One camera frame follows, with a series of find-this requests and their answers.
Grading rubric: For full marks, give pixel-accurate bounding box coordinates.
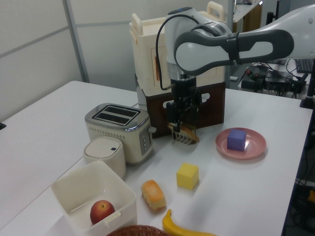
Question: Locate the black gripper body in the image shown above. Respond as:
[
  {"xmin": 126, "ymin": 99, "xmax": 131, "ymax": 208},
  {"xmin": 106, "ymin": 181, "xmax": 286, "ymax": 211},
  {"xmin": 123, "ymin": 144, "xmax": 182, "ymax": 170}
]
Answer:
[{"xmin": 171, "ymin": 78, "xmax": 199, "ymax": 109}]

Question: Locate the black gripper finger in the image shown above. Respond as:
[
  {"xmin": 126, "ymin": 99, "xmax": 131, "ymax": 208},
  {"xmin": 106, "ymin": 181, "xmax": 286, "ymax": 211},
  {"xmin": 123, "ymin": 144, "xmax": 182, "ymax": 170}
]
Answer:
[
  {"xmin": 188, "ymin": 93, "xmax": 203, "ymax": 123},
  {"xmin": 166, "ymin": 101, "xmax": 182, "ymax": 136}
]

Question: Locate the yellow cube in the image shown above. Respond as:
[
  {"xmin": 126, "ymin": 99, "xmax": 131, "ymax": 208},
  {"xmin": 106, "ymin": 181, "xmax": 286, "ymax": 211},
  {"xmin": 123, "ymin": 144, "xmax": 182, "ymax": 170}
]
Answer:
[{"xmin": 176, "ymin": 162, "xmax": 199, "ymax": 190}]

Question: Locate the purple cube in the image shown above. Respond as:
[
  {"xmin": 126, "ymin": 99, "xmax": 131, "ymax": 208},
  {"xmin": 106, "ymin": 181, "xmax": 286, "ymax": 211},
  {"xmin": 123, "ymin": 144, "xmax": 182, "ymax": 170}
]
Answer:
[{"xmin": 226, "ymin": 128, "xmax": 247, "ymax": 151}]

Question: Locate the brown drawer cabinet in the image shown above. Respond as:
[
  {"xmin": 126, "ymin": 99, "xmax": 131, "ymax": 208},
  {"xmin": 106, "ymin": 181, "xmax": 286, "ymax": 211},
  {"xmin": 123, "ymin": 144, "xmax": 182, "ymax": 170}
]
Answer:
[{"xmin": 145, "ymin": 81, "xmax": 226, "ymax": 140}]

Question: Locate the brown toy waffle rack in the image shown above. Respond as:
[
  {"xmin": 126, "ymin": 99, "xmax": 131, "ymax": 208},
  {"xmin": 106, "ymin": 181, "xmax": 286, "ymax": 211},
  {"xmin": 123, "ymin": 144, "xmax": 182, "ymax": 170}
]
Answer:
[{"xmin": 167, "ymin": 122, "xmax": 200, "ymax": 143}]

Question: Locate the metal toast rack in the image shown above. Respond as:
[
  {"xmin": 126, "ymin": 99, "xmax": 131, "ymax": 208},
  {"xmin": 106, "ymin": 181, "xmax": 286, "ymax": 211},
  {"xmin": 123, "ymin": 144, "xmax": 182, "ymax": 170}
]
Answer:
[{"xmin": 171, "ymin": 124, "xmax": 197, "ymax": 146}]

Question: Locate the cream toy oven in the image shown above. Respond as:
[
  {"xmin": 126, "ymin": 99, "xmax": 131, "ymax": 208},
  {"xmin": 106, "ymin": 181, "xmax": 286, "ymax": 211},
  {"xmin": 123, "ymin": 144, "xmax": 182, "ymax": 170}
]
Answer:
[{"xmin": 129, "ymin": 1, "xmax": 233, "ymax": 90}]

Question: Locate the cream silver toaster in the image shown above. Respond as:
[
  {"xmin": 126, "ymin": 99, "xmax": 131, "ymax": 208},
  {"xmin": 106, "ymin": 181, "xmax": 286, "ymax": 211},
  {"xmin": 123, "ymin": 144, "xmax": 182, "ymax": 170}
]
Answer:
[{"xmin": 84, "ymin": 102, "xmax": 157, "ymax": 166}]

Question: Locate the pink plate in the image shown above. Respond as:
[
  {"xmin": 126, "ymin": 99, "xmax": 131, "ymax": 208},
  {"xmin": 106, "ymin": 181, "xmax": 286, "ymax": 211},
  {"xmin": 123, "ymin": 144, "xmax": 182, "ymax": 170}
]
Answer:
[{"xmin": 215, "ymin": 127, "xmax": 267, "ymax": 160}]

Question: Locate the small cream lidded bin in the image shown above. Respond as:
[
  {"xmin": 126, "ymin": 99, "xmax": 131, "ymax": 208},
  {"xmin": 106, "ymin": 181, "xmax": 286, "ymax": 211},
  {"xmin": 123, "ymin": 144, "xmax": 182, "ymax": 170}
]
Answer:
[{"xmin": 83, "ymin": 137, "xmax": 126, "ymax": 179}]

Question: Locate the orange bread loaf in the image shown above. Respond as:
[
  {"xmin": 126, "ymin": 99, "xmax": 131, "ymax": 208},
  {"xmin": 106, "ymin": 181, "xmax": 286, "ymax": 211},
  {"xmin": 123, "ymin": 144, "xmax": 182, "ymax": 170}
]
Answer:
[{"xmin": 140, "ymin": 179, "xmax": 167, "ymax": 211}]

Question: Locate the wooden white desk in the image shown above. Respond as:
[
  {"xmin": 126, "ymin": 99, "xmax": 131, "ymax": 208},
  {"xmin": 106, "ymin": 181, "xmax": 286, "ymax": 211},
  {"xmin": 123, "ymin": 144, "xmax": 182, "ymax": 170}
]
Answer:
[{"xmin": 232, "ymin": 0, "xmax": 263, "ymax": 33}]

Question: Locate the yellow banana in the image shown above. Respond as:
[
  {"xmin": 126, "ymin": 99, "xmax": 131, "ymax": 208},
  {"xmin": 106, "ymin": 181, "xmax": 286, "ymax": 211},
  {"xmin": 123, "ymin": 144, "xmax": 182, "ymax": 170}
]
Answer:
[{"xmin": 161, "ymin": 208, "xmax": 217, "ymax": 236}]

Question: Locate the black keyboard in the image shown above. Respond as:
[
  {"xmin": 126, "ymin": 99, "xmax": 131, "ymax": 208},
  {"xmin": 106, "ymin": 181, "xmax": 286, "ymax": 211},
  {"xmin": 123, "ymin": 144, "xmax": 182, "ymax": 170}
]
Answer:
[{"xmin": 296, "ymin": 59, "xmax": 315, "ymax": 73}]

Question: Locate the white open plastic box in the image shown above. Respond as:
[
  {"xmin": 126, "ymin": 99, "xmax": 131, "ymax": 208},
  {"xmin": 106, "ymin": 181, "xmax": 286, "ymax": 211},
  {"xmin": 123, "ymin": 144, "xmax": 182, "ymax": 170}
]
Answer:
[{"xmin": 51, "ymin": 160, "xmax": 138, "ymax": 233}]

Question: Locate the red apple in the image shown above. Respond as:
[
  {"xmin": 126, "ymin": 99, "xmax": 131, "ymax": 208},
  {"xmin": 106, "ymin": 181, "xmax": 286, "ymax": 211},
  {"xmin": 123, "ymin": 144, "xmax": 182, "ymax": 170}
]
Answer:
[{"xmin": 90, "ymin": 200, "xmax": 116, "ymax": 226}]

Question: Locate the brown wicker basket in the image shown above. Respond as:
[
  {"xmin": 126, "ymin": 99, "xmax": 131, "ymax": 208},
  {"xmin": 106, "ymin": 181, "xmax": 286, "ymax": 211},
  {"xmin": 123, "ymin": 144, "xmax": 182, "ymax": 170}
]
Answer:
[{"xmin": 105, "ymin": 224, "xmax": 170, "ymax": 236}]

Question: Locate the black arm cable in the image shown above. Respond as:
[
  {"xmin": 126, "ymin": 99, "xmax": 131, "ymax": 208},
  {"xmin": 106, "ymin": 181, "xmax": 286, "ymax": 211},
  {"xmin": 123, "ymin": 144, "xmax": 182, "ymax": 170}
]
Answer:
[{"xmin": 154, "ymin": 16, "xmax": 197, "ymax": 90}]

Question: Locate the black electronics with cables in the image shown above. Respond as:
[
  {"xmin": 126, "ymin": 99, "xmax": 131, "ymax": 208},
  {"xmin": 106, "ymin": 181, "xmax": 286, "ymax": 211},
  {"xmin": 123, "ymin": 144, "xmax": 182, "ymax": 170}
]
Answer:
[{"xmin": 240, "ymin": 61, "xmax": 310, "ymax": 99}]

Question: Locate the black clamp post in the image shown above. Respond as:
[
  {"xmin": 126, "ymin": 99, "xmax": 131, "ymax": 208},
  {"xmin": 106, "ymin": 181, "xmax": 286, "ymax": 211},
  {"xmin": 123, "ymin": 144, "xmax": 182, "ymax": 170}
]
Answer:
[{"xmin": 299, "ymin": 73, "xmax": 315, "ymax": 109}]

